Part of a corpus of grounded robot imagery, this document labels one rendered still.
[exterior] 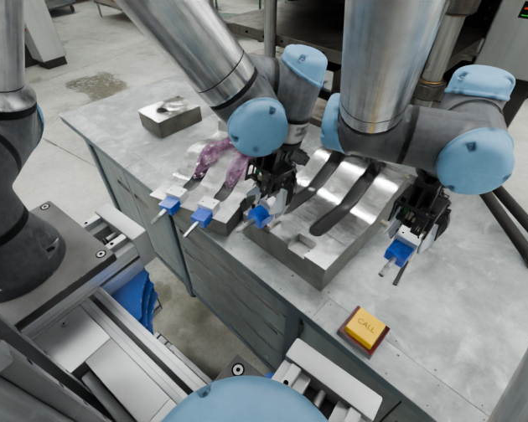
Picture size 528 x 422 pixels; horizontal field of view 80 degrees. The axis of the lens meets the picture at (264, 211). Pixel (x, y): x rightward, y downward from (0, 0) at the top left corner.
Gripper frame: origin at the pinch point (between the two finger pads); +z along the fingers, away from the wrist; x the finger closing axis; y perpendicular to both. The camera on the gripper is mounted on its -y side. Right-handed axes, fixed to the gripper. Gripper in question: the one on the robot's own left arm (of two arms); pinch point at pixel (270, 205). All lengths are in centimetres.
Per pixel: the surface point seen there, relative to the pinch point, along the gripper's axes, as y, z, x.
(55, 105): -51, 133, -310
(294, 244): -1.5, 6.8, 9.0
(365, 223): -17.0, 1.3, 18.3
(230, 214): 1.6, 10.9, -10.5
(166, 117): -17, 15, -67
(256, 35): -78, -6, -83
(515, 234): -44, -3, 47
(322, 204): -15.4, 3.2, 6.2
